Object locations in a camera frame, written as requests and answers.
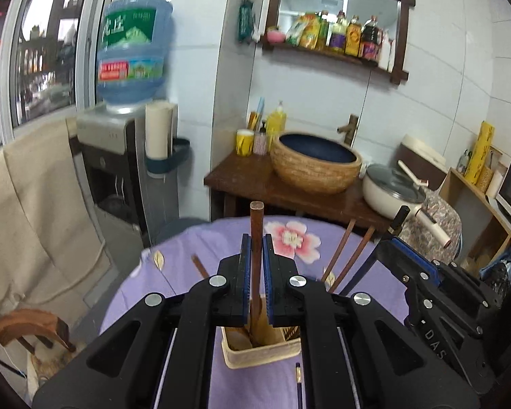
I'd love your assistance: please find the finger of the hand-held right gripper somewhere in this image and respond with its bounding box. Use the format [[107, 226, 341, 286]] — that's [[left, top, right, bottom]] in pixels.
[[402, 273, 485, 340], [376, 236, 442, 286]]

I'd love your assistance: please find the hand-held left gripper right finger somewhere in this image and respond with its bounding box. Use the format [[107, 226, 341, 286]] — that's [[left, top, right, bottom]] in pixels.
[[262, 233, 480, 409]]

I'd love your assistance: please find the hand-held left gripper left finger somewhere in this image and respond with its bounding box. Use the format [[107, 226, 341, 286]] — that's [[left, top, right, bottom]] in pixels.
[[32, 233, 252, 409]]

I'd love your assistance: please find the black chopstick gold band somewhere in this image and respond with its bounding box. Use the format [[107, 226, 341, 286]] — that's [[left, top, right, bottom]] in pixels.
[[338, 205, 411, 297], [295, 362, 304, 409]]

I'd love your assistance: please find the dark wooden spoon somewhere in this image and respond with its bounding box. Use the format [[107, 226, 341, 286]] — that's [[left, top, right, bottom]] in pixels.
[[249, 201, 265, 347]]

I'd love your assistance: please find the brown wooden chopstick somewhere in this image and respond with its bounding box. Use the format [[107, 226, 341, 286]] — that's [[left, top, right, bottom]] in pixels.
[[329, 227, 376, 294], [191, 254, 210, 280], [321, 218, 357, 284]]

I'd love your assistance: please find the cream perforated utensil holder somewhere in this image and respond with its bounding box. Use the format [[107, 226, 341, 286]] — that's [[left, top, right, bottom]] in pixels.
[[220, 292, 303, 370]]

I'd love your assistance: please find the floral patterned cloth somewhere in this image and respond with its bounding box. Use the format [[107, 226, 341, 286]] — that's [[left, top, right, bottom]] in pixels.
[[399, 191, 463, 265]]

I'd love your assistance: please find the cream lidded pan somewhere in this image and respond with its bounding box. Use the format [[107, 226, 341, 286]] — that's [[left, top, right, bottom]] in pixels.
[[362, 163, 453, 248]]

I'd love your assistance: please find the light wooden shelf unit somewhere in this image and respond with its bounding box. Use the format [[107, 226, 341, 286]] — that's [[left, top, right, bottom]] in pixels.
[[434, 145, 511, 274]]

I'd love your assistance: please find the purple floral tablecloth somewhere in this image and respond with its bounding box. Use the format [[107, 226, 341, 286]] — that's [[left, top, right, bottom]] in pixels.
[[100, 216, 406, 409]]

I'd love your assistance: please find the dark wooden washstand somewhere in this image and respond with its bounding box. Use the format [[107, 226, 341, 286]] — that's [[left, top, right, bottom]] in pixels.
[[203, 152, 393, 233]]

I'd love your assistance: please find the cream brown rice cooker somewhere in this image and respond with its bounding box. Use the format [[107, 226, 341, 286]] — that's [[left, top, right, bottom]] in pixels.
[[398, 134, 449, 188]]

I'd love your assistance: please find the wicker wash basin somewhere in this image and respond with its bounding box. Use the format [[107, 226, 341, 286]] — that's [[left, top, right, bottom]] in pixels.
[[270, 132, 363, 195]]

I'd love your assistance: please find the tall yellow box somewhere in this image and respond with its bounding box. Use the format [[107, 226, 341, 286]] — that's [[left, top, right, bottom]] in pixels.
[[465, 121, 495, 185]]

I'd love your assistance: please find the yellow mug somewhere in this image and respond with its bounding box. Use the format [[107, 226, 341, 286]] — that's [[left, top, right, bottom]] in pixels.
[[236, 130, 255, 156]]

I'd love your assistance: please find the pink pump bottle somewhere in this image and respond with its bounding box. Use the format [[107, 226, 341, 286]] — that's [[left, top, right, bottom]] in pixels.
[[253, 120, 269, 156]]

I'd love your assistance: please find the blue cup holder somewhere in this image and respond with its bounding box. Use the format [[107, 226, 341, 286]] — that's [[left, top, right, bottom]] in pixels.
[[146, 136, 192, 178]]

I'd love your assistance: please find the bronze faucet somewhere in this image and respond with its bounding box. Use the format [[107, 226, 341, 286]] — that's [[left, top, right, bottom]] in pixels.
[[337, 114, 359, 146]]

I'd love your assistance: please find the yellow soap bottle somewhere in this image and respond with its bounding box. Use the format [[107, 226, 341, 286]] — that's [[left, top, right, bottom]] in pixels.
[[266, 101, 287, 146]]

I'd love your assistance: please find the white paper cup stack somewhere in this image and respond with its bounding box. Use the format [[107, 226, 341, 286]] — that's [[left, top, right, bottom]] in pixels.
[[145, 101, 180, 158]]

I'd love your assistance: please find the grey water dispenser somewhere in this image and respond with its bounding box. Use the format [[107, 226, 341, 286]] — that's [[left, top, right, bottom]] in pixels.
[[76, 106, 151, 241]]

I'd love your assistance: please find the wooden chair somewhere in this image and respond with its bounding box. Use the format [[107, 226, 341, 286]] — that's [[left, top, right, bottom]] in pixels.
[[0, 308, 76, 355]]

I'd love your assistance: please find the beige cloth cover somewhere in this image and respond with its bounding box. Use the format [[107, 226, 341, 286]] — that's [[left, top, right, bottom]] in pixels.
[[0, 118, 109, 322]]

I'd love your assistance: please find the row of condiment bottles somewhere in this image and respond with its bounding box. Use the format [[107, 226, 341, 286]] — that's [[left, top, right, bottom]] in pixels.
[[286, 11, 397, 73]]

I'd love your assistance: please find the blue water bottle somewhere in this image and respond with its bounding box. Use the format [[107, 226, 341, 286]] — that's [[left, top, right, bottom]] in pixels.
[[96, 0, 174, 114]]

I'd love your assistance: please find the green hanging packet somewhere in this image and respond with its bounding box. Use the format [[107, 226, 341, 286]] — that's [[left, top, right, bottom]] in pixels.
[[237, 0, 257, 44]]

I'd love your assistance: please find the wooden framed mirror shelf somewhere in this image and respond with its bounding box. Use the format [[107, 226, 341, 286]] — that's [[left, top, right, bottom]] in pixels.
[[261, 0, 417, 87]]

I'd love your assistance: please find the window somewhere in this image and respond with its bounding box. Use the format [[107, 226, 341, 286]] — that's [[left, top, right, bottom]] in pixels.
[[0, 0, 92, 129]]

